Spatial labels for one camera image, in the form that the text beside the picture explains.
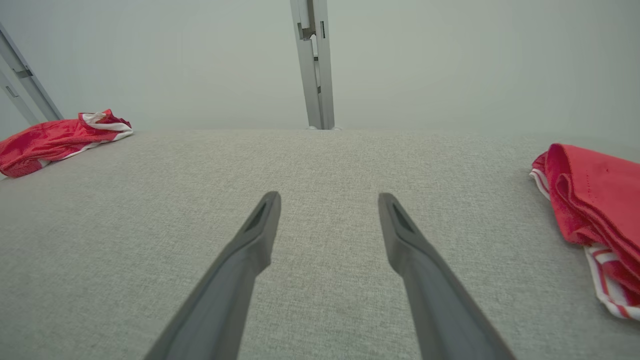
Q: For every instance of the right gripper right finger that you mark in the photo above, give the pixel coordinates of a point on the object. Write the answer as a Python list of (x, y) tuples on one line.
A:
[(440, 310)]

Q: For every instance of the red white-striped shorts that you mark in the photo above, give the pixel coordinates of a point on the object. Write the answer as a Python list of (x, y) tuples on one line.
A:
[(45, 142)]

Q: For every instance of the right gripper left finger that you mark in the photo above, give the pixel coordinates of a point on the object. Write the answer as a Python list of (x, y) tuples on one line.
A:
[(225, 290)]

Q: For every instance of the red basketball jersey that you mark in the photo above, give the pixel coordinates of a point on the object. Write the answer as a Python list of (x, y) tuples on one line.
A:
[(595, 200)]

